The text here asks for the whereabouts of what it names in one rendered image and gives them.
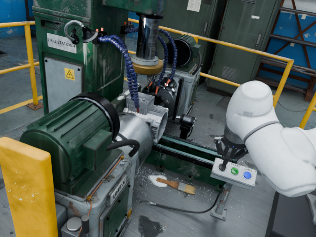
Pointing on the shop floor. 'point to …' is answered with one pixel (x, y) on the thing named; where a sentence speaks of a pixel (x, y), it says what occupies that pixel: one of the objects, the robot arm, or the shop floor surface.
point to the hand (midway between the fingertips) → (225, 159)
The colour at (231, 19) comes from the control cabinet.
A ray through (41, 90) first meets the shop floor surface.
